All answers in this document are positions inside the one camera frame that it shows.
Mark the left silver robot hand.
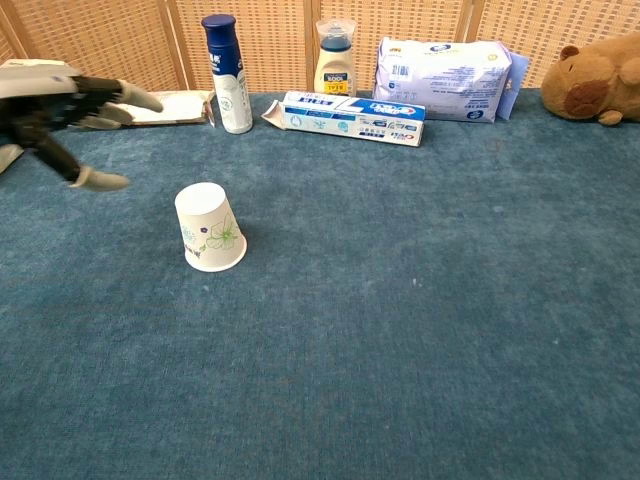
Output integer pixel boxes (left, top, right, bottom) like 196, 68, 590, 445
0, 62, 165, 193

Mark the white round jar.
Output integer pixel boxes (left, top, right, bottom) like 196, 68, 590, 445
174, 182, 249, 274

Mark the white bottle with blue cap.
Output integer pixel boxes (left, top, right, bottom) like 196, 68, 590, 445
201, 13, 254, 135

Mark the small clear-lid jar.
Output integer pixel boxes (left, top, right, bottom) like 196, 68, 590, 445
313, 18, 358, 98

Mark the long cream tissue pack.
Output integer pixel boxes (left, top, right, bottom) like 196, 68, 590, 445
0, 58, 69, 175

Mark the flat white plastic package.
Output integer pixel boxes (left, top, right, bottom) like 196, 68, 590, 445
119, 89, 216, 127

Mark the woven wicker folding screen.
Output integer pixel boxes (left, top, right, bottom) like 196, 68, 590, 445
0, 0, 640, 95

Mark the blue white toothpaste box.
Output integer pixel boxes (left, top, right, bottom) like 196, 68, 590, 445
261, 90, 427, 148

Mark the blue table carpet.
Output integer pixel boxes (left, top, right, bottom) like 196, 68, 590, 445
0, 89, 640, 480

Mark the white blue wet wipes pack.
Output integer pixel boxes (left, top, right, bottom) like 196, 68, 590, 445
372, 37, 530, 124

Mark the brown capybara plush toy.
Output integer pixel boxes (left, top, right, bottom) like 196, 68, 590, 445
541, 32, 640, 126

